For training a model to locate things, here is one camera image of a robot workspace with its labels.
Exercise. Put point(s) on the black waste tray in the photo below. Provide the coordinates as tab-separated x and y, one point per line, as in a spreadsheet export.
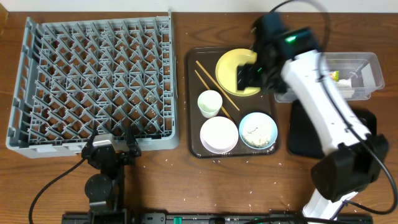
303	139

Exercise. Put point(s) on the clear plastic waste bin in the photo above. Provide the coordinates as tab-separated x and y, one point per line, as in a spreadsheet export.
362	68

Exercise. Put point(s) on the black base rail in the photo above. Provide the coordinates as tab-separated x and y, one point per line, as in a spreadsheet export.
161	218

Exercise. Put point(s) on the white plastic cup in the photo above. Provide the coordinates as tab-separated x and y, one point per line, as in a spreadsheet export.
209	103

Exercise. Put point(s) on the white crumpled napkin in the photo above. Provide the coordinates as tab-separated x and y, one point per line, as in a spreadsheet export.
345	88

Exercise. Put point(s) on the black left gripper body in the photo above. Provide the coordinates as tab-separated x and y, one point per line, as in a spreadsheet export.
121	154

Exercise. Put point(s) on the wooden chopstick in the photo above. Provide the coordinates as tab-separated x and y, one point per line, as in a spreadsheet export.
217	85
208	88

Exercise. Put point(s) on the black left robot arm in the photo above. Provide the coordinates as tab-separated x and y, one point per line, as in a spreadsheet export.
105	190

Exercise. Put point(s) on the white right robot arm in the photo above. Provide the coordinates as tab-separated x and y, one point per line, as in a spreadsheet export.
353	156

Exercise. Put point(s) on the yellow orange snack wrapper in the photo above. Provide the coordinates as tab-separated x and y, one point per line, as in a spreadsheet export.
335	75

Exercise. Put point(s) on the white round bowl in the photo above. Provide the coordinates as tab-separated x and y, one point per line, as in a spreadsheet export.
219	135

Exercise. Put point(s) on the upper wooden chopstick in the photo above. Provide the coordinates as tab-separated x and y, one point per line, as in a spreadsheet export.
217	85

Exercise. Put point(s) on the yellow round plate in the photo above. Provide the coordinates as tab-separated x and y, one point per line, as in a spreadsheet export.
226	71

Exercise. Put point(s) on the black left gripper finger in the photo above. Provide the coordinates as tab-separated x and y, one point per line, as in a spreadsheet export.
130	140
93	135

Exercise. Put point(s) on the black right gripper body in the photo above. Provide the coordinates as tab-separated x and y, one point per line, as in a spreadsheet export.
270	79

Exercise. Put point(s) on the light blue bowl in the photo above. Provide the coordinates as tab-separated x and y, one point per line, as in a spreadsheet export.
258	131

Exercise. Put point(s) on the brown serving tray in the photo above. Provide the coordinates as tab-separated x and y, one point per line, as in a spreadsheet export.
208	57

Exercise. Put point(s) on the grey plastic dish rack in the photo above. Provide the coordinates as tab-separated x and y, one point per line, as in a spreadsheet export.
110	76

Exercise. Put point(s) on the lower wooden chopstick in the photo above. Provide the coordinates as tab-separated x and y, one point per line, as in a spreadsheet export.
208	88

